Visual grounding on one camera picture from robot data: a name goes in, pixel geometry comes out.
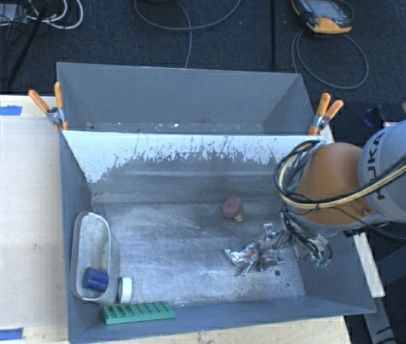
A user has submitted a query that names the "green flat block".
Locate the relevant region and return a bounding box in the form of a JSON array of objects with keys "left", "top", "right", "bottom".
[{"left": 102, "top": 301, "right": 176, "bottom": 325}]

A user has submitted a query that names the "grey metal bin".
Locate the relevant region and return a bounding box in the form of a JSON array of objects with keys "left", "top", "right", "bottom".
[{"left": 56, "top": 62, "right": 377, "bottom": 344}]

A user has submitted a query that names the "pale wood flat board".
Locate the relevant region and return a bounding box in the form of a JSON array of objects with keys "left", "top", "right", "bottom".
[{"left": 0, "top": 115, "right": 69, "bottom": 331}]

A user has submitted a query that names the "crumpled silver foil wrapper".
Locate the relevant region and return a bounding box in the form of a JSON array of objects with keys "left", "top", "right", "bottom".
[{"left": 224, "top": 242, "right": 261, "bottom": 277}]

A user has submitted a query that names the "white tape roll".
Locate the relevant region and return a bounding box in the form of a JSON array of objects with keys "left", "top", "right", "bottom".
[{"left": 117, "top": 276, "right": 133, "bottom": 305}]

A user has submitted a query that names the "blue cylinder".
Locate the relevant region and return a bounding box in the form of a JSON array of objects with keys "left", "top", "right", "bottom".
[{"left": 82, "top": 267, "right": 110, "bottom": 294}]

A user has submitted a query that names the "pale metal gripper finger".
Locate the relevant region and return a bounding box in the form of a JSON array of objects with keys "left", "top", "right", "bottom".
[
  {"left": 262, "top": 223, "right": 285, "bottom": 246},
  {"left": 258, "top": 247, "right": 286, "bottom": 271}
]

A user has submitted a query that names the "red-brown round toy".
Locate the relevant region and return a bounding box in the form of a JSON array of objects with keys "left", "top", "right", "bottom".
[{"left": 220, "top": 196, "right": 245, "bottom": 223}]

